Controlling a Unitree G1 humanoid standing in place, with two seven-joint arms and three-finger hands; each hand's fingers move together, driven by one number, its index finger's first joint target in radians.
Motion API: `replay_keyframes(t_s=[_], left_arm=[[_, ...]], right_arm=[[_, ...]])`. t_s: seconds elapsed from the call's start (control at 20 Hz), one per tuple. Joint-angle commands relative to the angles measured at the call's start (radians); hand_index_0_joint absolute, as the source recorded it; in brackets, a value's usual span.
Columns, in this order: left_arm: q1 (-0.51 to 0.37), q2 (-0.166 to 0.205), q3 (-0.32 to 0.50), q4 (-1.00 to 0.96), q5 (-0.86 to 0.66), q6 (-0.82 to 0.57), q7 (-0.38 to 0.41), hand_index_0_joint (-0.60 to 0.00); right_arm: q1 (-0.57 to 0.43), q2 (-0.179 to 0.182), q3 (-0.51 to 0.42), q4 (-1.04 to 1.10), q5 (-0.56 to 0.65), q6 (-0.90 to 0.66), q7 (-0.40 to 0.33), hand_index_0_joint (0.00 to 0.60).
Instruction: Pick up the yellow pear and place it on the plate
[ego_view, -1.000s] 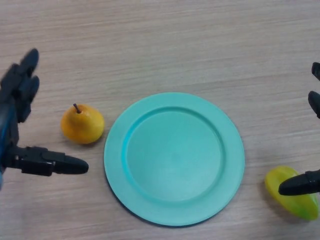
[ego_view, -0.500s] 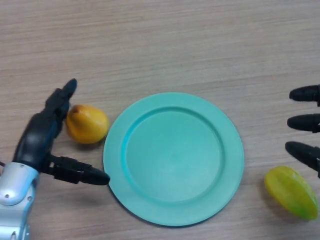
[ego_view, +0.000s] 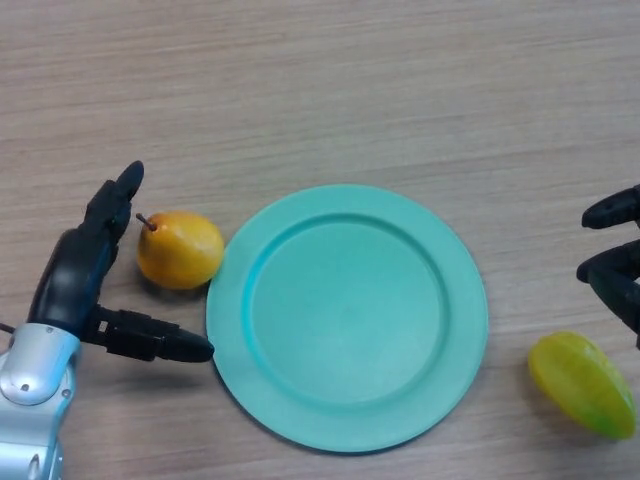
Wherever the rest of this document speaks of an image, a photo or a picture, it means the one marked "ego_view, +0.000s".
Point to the yellow green starfruit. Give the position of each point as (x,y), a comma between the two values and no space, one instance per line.
(580,385)

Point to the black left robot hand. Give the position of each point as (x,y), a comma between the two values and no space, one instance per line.
(67,280)

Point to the yellow orange pear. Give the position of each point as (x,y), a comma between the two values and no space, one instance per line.
(180,250)

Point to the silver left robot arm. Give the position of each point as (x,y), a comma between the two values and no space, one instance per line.
(30,375)

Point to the round teal green plate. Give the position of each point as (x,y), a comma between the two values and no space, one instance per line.
(350,320)

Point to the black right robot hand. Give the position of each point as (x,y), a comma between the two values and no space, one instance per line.
(615,287)

